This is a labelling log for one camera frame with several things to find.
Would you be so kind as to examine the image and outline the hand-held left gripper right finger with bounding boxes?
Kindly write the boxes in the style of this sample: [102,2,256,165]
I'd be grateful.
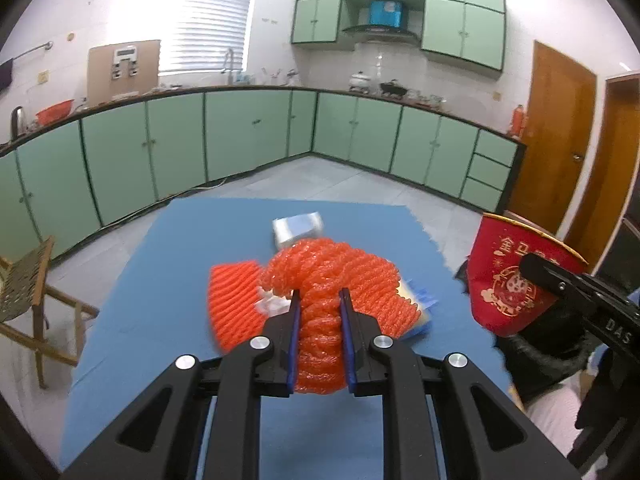
[339,288,583,480]

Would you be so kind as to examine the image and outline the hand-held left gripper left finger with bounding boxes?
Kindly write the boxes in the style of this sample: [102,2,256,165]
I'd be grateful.
[62,289,301,480]

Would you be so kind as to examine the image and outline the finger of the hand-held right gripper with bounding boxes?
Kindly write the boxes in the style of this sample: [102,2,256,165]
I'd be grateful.
[519,253,596,312]

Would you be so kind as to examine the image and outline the red bag with gold print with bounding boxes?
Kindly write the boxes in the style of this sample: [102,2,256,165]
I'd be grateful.
[467,213,588,338]

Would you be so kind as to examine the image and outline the orange foam net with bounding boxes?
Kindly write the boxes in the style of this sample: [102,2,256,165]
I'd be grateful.
[257,239,421,395]
[207,259,267,353]

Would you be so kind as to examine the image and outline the black trash bag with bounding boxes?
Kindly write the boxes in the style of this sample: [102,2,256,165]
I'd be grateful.
[452,255,603,402]

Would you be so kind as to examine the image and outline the crumpled white paper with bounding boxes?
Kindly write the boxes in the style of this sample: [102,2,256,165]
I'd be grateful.
[254,291,292,317]

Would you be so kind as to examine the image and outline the flat orange foam net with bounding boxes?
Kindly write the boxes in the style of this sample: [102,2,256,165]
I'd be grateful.
[207,259,267,353]

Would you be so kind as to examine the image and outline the blue and yellow wrapper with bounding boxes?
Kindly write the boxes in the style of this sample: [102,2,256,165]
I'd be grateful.
[395,279,441,339]

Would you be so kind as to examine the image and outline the silver-white wrapped packet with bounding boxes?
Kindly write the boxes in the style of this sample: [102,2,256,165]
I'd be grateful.
[272,211,326,251]

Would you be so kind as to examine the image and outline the brown wooden door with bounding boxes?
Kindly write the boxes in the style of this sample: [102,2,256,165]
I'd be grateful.
[566,72,640,281]
[505,40,599,234]

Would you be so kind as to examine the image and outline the blue table mat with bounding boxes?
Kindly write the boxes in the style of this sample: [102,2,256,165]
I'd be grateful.
[60,199,522,480]

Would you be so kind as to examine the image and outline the red thermos flask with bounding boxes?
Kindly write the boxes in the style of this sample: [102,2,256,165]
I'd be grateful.
[508,104,529,137]

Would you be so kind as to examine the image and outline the green base cabinets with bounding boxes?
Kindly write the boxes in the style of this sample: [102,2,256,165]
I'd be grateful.
[0,86,528,281]

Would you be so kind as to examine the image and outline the wooden woven chair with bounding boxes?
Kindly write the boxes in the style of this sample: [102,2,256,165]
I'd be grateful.
[0,235,101,390]

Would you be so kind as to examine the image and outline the range hood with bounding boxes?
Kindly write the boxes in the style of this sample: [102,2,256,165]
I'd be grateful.
[341,24,420,42]

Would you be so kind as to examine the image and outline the cardboard box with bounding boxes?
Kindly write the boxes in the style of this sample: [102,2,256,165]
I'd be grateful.
[87,40,162,104]

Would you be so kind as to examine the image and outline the red plastic basin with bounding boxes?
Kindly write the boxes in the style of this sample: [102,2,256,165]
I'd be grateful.
[35,99,76,126]

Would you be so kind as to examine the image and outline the white window blinds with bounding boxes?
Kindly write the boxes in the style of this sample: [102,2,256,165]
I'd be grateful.
[159,0,262,77]

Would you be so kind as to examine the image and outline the steel kettle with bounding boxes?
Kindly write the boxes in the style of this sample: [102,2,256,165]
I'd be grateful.
[9,105,27,140]

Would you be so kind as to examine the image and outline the green wall cabinets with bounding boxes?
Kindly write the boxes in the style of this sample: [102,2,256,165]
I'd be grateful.
[290,0,507,79]

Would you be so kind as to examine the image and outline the metal towel rail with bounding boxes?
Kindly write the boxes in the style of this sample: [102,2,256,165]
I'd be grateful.
[0,40,54,69]

